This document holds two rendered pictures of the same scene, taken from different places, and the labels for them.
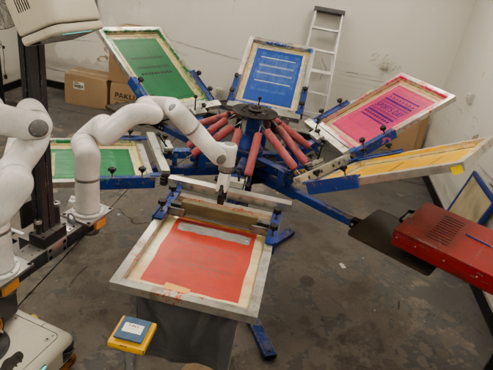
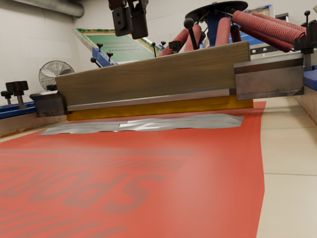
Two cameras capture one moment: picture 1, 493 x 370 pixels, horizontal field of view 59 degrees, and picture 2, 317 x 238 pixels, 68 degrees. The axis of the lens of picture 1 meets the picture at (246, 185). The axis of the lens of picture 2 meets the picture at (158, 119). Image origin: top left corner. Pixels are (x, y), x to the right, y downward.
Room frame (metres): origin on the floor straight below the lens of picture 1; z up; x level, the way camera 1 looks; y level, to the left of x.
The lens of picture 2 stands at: (1.45, -0.06, 1.02)
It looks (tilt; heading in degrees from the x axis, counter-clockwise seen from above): 9 degrees down; 20
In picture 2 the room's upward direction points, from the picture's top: 8 degrees counter-clockwise
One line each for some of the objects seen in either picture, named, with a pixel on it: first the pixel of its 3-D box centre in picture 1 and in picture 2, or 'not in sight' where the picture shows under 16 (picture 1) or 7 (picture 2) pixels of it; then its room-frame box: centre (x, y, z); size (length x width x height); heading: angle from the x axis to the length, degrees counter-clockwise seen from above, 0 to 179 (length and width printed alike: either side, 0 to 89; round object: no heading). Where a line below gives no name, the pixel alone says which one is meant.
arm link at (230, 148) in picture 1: (219, 153); not in sight; (1.83, 0.14, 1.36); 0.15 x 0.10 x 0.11; 122
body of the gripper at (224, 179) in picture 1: (224, 178); not in sight; (1.84, 0.11, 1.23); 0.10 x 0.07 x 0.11; 174
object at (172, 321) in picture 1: (183, 329); not in sight; (1.36, 0.16, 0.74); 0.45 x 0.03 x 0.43; 84
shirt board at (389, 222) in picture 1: (330, 209); not in sight; (2.31, -0.52, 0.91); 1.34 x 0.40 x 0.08; 54
